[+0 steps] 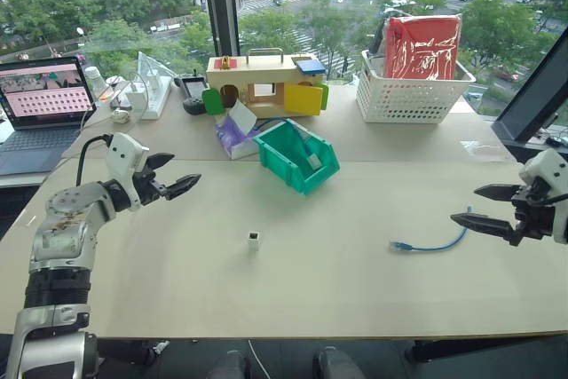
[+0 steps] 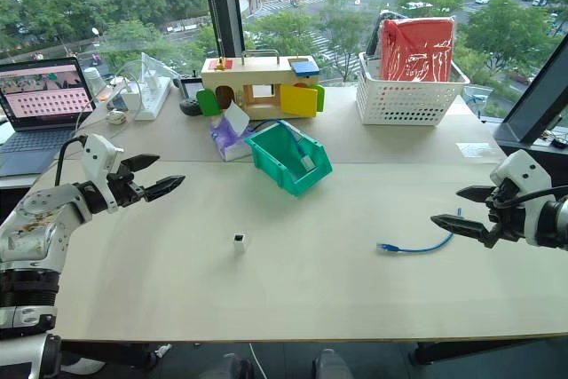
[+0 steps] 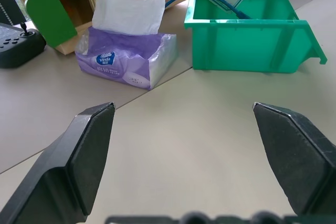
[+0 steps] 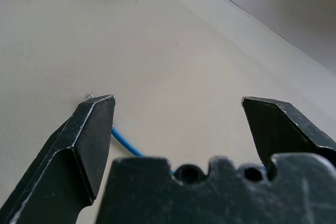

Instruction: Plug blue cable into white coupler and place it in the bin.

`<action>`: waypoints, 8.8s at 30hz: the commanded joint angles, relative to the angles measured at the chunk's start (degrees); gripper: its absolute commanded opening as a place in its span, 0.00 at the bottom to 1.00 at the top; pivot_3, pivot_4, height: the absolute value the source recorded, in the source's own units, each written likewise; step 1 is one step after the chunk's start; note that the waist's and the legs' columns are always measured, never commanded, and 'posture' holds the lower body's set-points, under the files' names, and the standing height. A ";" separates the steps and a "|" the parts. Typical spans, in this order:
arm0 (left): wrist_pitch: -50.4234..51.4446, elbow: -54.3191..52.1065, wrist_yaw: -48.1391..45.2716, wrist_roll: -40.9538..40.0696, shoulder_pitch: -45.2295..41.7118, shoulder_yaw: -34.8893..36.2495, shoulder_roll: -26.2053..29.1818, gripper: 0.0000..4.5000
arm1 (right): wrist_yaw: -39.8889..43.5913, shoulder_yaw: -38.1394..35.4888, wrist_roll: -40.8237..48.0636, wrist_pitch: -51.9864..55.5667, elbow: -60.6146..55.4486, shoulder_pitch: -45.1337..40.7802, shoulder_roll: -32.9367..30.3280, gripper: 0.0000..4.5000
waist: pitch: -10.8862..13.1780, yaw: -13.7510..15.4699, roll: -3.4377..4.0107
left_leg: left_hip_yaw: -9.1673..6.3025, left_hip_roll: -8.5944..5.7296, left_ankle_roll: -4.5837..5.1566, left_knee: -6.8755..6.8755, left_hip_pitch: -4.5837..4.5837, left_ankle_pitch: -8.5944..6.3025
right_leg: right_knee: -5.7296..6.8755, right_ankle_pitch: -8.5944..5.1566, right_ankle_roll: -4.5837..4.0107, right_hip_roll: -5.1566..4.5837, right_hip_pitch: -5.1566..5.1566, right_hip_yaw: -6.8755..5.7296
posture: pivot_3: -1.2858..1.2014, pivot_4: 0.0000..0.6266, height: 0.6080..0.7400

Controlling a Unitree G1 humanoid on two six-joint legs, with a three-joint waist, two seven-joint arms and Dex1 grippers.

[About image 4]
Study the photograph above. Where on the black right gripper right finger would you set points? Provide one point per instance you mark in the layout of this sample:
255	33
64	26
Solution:
278	129

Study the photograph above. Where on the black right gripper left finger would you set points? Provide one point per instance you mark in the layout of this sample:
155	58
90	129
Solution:
65	150

